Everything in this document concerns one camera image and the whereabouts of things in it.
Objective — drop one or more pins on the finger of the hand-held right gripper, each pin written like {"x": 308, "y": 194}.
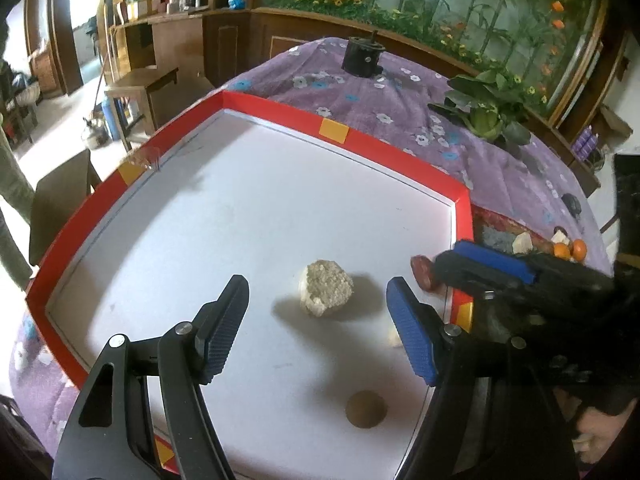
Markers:
{"x": 492, "y": 259}
{"x": 465, "y": 274}

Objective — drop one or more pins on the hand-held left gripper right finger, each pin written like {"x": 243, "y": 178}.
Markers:
{"x": 412, "y": 330}

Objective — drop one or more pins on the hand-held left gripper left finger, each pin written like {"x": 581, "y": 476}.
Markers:
{"x": 225, "y": 330}

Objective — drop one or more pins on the dark red fruit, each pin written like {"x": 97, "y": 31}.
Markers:
{"x": 423, "y": 272}

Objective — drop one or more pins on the round brown fruit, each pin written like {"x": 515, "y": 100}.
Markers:
{"x": 366, "y": 409}

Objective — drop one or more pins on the red-edged white tray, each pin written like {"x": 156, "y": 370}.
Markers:
{"x": 225, "y": 210}

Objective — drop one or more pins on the pale fruit piece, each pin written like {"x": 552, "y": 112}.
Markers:
{"x": 522, "y": 243}

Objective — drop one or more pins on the small orange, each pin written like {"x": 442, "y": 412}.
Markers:
{"x": 579, "y": 250}
{"x": 561, "y": 251}

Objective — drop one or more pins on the black car key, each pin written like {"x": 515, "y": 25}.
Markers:
{"x": 572, "y": 206}

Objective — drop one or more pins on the white crumbly chunk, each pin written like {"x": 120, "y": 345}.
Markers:
{"x": 325, "y": 287}

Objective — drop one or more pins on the green leafy cabbage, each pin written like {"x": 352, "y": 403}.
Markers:
{"x": 482, "y": 120}

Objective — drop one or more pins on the purple bottles cluster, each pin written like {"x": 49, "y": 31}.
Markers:
{"x": 585, "y": 141}

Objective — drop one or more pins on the cardboard box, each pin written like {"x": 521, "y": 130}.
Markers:
{"x": 614, "y": 122}

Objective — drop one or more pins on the purple floral tablecloth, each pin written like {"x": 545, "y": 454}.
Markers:
{"x": 390, "y": 100}

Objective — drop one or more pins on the dark wooden chair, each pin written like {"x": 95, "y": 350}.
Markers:
{"x": 60, "y": 195}

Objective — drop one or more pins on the metal kettle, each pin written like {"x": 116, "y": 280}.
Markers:
{"x": 95, "y": 134}

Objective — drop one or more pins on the blue bottle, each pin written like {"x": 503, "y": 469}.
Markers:
{"x": 111, "y": 120}

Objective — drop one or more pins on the black metal pot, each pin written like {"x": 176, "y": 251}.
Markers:
{"x": 361, "y": 57}

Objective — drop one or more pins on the wooden stool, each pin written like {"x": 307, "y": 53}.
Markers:
{"x": 140, "y": 80}

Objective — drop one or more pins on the wooden sideboard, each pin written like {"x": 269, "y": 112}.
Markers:
{"x": 165, "y": 40}

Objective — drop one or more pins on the flower wall poster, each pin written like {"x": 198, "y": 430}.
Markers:
{"x": 450, "y": 5}

